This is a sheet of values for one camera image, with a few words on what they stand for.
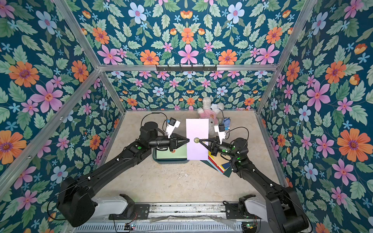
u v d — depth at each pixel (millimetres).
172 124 642
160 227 703
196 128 683
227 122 1016
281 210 410
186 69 930
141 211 735
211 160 910
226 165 890
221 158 712
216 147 641
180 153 938
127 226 718
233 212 734
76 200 399
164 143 639
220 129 649
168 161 901
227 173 877
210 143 688
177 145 663
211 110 1099
